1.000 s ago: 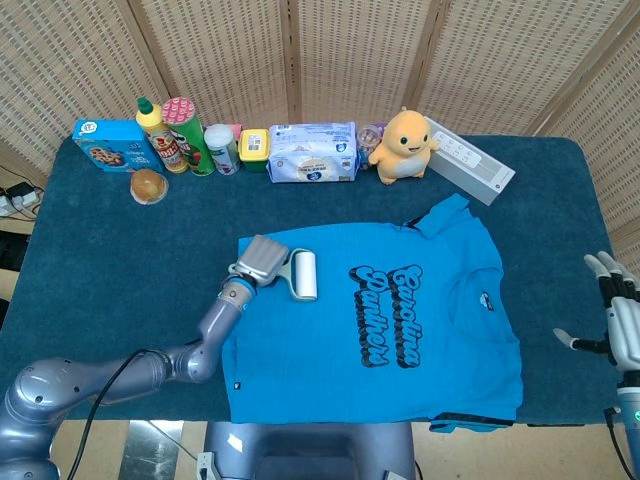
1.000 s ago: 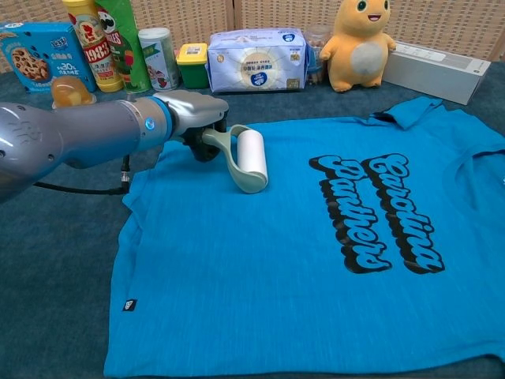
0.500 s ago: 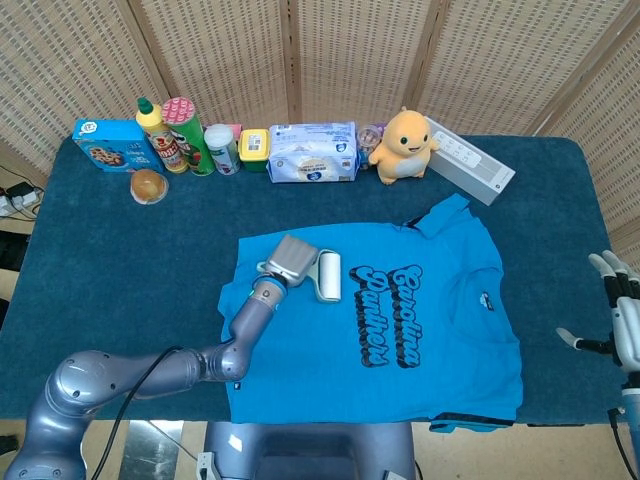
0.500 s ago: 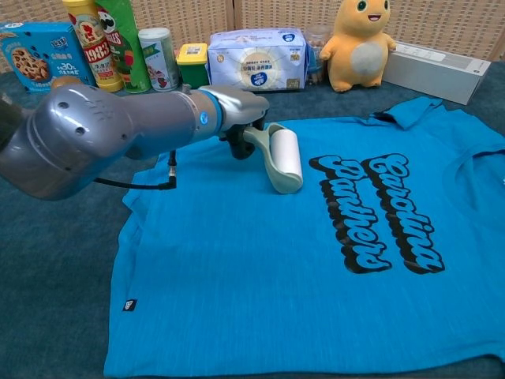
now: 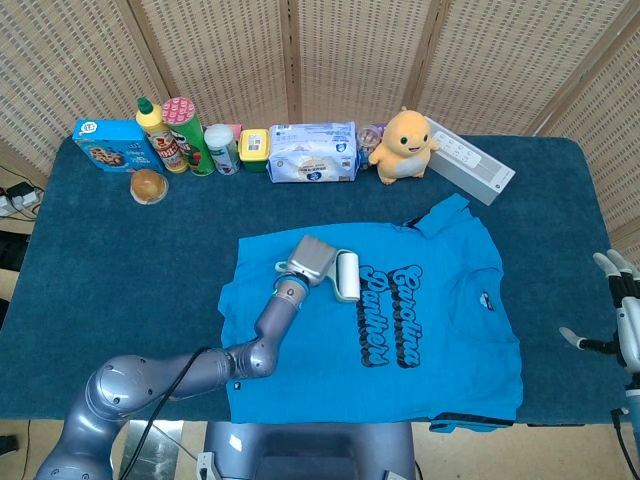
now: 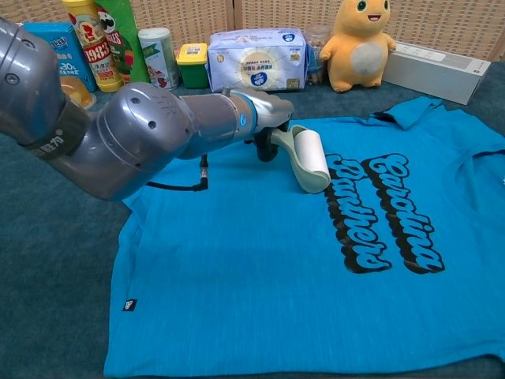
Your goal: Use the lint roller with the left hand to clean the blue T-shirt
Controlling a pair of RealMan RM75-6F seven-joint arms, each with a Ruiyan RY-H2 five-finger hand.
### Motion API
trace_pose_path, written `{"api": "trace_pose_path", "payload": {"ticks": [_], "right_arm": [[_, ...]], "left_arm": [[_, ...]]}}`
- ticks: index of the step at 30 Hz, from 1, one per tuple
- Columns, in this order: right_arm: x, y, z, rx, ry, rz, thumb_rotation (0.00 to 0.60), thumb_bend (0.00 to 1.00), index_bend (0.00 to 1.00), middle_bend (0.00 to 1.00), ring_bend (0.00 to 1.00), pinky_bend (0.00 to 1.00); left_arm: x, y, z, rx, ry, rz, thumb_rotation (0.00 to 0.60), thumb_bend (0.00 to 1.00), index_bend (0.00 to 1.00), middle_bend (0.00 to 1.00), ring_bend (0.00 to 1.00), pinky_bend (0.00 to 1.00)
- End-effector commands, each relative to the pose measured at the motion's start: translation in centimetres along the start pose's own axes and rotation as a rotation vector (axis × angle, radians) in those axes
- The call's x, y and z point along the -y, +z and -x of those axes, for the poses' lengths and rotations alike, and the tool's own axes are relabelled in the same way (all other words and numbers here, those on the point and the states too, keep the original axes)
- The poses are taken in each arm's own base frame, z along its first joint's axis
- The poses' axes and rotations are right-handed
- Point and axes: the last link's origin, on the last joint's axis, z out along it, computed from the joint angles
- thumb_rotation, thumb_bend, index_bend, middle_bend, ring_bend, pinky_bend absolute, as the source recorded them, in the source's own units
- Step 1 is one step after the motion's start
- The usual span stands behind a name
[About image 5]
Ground long white cardboard box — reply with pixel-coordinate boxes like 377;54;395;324
423;116;517;207

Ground green handle white lint roller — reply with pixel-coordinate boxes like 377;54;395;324
273;248;361;305

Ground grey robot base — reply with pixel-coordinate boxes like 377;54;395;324
197;420;419;480

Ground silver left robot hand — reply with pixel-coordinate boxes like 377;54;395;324
284;233;339;287

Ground white power strip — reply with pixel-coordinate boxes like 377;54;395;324
0;182;41;219

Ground woven folding screen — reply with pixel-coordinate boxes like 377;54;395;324
0;0;640;251

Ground orange plush toy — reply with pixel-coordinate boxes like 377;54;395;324
368;106;441;187

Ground dark blue tablecloth-covered table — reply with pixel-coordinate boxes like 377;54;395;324
0;133;619;426

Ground small white green can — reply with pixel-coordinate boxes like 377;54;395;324
203;123;242;176

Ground clear jelly cup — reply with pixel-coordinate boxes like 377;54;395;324
130;168;170;206

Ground yellow bottle red label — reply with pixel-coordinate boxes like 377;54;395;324
135;96;190;174

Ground blue cookie box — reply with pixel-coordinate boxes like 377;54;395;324
72;118;165;175

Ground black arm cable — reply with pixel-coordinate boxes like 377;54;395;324
609;407;640;480
117;346;211;480

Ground green box yellow lid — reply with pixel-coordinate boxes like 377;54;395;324
238;128;273;173

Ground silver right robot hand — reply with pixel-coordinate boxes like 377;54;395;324
558;249;640;374

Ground green Pringles can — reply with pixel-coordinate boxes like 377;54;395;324
161;96;216;177

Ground blue printed T-shirt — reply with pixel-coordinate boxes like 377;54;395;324
217;193;524;434

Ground white blue tissue pack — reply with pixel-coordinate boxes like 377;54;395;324
268;121;361;184

